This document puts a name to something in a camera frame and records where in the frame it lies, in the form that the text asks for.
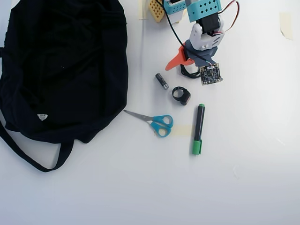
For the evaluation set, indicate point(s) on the black fabric bag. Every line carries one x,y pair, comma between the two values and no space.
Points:
61,70

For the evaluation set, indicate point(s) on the black cylindrical battery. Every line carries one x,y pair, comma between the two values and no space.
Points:
161,81

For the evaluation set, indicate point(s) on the camera circuit board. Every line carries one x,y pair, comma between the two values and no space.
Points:
211,73

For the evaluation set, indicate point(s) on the beige masking tape strip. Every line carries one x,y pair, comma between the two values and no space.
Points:
182,130
143,9
286,25

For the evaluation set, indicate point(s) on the yellow perforated block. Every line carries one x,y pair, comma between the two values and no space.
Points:
155,10

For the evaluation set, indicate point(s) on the black marker with green cap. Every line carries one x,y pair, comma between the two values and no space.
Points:
198,131

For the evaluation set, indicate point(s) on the white and teal robot base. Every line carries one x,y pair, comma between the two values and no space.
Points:
175,9

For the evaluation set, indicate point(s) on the white and teal robot arm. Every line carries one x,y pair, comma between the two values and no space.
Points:
204,14

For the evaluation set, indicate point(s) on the blue-grey gripper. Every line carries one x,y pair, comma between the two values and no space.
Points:
178,59

